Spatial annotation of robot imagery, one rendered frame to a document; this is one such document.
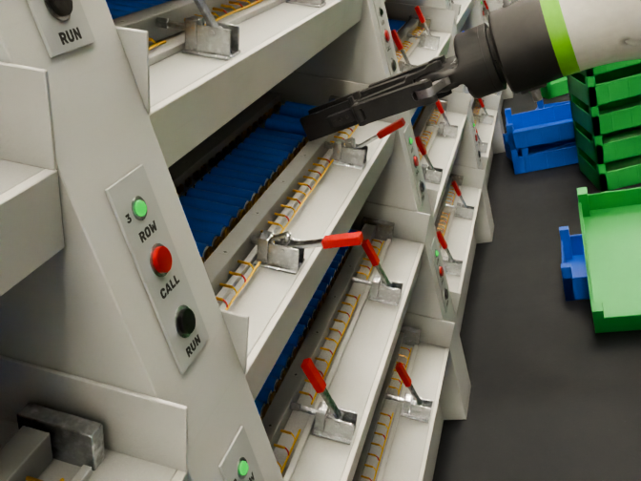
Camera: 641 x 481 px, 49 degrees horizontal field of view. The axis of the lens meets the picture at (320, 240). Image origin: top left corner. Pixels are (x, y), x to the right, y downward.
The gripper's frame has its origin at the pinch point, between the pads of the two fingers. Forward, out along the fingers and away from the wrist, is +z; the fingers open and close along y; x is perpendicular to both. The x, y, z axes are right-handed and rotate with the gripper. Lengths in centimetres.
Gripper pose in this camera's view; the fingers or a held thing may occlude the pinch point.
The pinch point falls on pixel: (333, 115)
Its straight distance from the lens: 86.7
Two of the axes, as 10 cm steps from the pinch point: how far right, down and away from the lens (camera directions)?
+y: 2.7, -4.4, 8.6
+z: -8.8, 2.6, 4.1
